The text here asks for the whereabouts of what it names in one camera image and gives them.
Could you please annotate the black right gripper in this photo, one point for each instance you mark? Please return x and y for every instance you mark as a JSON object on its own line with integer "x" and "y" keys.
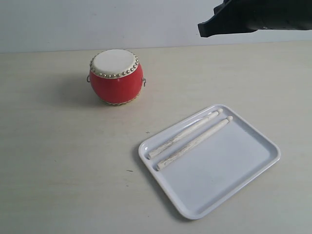
{"x": 229, "y": 17}

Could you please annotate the white drumstick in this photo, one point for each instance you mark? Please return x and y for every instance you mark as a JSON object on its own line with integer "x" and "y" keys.
{"x": 188, "y": 130}
{"x": 196, "y": 141}

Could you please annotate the small red drum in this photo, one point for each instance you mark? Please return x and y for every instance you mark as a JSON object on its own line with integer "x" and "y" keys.
{"x": 116, "y": 76}

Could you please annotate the white plastic tray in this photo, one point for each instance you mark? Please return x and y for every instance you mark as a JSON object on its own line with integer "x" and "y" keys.
{"x": 214, "y": 170}

